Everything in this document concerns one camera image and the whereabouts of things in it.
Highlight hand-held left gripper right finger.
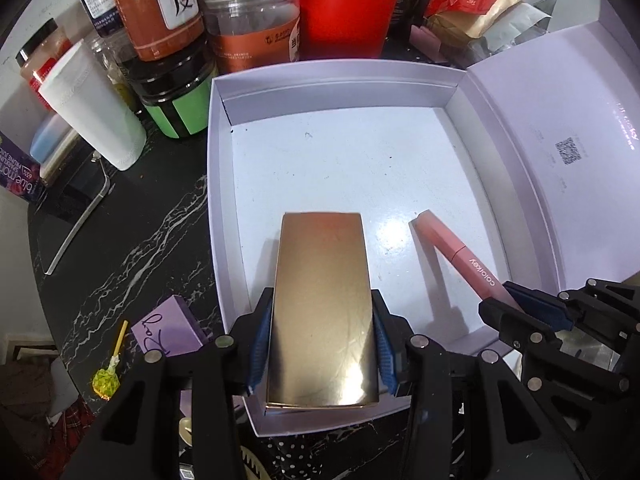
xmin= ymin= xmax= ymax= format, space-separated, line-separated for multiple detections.
xmin=372 ymin=290 xmax=596 ymax=480

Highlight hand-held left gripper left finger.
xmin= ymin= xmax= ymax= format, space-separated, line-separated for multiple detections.
xmin=60 ymin=287 xmax=275 ymax=480

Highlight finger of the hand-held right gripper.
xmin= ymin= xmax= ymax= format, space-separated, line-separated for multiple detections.
xmin=477 ymin=297 xmax=633 ymax=403
xmin=502 ymin=276 xmax=640 ymax=361

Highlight gold cardboard box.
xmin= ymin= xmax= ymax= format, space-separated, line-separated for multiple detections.
xmin=265 ymin=211 xmax=381 ymax=409

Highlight pink lip gloss tube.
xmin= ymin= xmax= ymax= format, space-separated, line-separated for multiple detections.
xmin=409 ymin=210 xmax=523 ymax=311

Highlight small purple cosmetics box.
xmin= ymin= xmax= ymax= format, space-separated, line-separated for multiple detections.
xmin=131 ymin=295 xmax=210 ymax=358

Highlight lollipop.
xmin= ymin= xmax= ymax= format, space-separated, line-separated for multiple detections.
xmin=91 ymin=320 xmax=130 ymax=401

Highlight lavender gift box with lid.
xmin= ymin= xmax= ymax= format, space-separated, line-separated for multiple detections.
xmin=206 ymin=0 xmax=640 ymax=438

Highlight red plaid cloth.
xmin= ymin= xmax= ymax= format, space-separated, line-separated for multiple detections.
xmin=30 ymin=395 xmax=96 ymax=480

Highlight brown cloth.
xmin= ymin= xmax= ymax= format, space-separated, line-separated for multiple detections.
xmin=0 ymin=360 xmax=56 ymax=411

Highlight black jar with green label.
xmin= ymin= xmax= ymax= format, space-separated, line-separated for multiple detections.
xmin=127 ymin=40 xmax=216 ymax=139

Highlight gold paper packet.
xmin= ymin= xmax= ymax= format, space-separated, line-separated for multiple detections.
xmin=427 ymin=0 xmax=531 ymax=43

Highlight small pink box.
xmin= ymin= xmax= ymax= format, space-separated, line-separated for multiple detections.
xmin=409 ymin=25 xmax=443 ymax=56

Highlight purple drink can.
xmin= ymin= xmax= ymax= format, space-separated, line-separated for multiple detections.
xmin=0 ymin=130 xmax=48 ymax=203

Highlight white cylindrical tube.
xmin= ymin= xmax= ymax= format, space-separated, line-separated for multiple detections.
xmin=37 ymin=40 xmax=147 ymax=171

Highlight clear jar with yellowish contents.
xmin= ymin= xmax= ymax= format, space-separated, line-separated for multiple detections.
xmin=90 ymin=35 xmax=141 ymax=111

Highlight clear jar with orange label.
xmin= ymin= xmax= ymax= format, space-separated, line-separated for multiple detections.
xmin=200 ymin=0 xmax=302 ymax=75

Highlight red canister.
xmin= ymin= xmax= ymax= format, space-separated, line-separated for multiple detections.
xmin=295 ymin=0 xmax=407 ymax=61

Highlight clear jar of orange-brown peel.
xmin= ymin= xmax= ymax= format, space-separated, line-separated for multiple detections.
xmin=106 ymin=0 xmax=206 ymax=62

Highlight spice jar with red label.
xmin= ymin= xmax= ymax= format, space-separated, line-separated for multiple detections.
xmin=15 ymin=17 xmax=73 ymax=111

